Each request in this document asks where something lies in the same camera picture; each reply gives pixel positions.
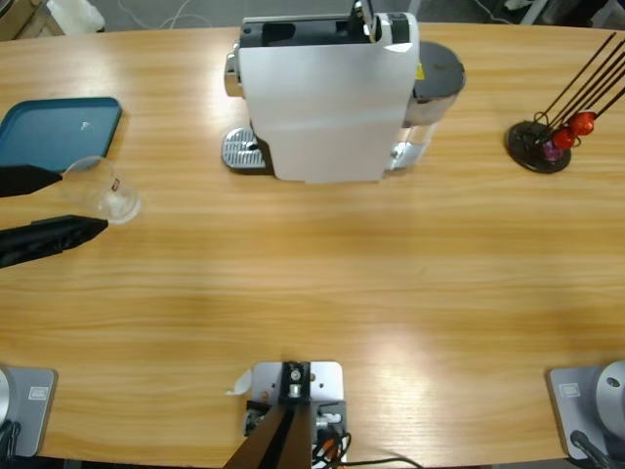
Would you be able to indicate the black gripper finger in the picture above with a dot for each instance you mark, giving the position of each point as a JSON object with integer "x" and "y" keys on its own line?
{"x": 24, "y": 181}
{"x": 44, "y": 239}

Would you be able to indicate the clear drinking glass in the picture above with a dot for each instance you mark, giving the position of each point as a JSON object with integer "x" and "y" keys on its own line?
{"x": 114, "y": 202}

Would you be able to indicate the grey machine lever lid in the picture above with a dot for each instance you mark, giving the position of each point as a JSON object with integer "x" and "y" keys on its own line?
{"x": 365, "y": 17}

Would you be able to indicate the white capsule coffee machine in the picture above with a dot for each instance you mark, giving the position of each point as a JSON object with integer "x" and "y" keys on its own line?
{"x": 322, "y": 107}

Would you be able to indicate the purple coffee capsule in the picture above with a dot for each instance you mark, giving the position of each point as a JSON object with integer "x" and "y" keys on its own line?
{"x": 552, "y": 152}

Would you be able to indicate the red coffee capsule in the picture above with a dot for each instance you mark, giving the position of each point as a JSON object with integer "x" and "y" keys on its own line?
{"x": 583, "y": 123}
{"x": 564, "y": 139}

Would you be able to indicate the teal plastic tray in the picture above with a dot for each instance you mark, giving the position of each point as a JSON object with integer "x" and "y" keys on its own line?
{"x": 49, "y": 127}

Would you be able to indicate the cardboard box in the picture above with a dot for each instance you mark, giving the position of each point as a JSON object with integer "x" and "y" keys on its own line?
{"x": 19, "y": 14}

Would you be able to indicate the silver drip tray grate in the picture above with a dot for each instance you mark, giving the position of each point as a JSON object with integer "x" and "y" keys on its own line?
{"x": 239, "y": 146}

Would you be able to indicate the white paper tab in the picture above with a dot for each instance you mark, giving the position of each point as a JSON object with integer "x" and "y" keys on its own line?
{"x": 241, "y": 383}

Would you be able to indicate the yellow warning sticker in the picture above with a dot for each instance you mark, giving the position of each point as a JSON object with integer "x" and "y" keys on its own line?
{"x": 420, "y": 73}

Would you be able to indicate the clear water tank black lid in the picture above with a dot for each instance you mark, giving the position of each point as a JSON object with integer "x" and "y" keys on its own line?
{"x": 439, "y": 63}

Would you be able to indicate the black capsule holder with rods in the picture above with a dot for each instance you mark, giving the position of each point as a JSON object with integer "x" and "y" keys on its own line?
{"x": 525, "y": 141}

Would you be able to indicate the arm grey base plate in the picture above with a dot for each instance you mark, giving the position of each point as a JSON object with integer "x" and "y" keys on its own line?
{"x": 586, "y": 405}
{"x": 34, "y": 405}

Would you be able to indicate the white block with dark post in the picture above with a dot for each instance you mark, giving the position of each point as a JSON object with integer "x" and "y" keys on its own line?
{"x": 322, "y": 381}

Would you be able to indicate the white furniture frame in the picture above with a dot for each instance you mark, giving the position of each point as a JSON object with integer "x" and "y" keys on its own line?
{"x": 537, "y": 10}

